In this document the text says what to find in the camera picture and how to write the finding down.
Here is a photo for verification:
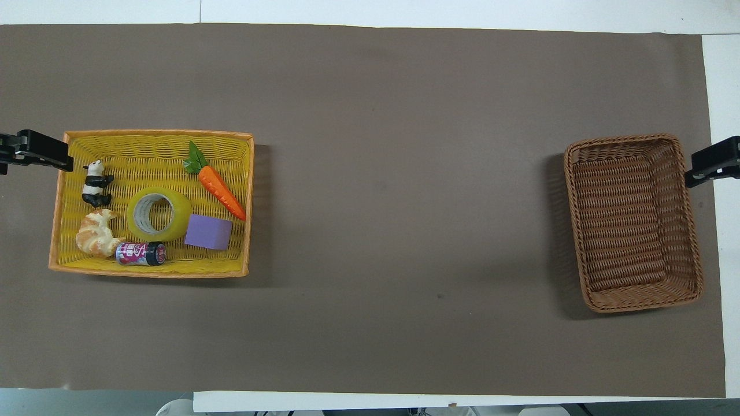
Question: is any yellow wicker basket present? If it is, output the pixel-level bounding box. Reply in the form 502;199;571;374
49;129;256;279

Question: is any yellow tape roll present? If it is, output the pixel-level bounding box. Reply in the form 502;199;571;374
126;186;193;243

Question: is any brown wicker basket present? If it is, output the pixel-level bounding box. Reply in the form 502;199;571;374
564;134;704;314

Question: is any toy carrot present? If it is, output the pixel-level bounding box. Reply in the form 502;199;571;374
183;140;247;222

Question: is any purple foam block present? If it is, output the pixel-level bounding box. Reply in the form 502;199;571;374
184;214;233;251

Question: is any small pink can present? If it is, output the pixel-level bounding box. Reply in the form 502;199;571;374
115;241;168;267

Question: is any toy croissant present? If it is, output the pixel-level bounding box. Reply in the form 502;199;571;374
75;209;126;258

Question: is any panda figurine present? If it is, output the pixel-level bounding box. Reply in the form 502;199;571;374
82;159;115;209

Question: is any black stand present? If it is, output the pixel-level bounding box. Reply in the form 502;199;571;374
684;136;740;188
0;129;75;176

